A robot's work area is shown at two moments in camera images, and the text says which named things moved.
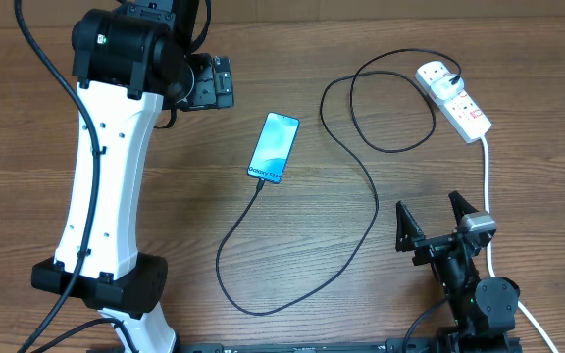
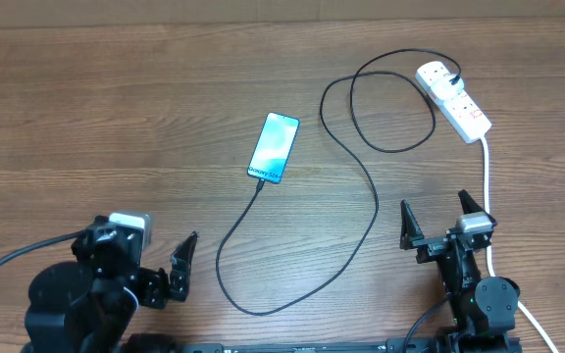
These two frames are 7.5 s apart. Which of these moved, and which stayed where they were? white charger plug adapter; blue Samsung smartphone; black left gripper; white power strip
Moved: black left gripper
Stayed: blue Samsung smartphone; white charger plug adapter; white power strip
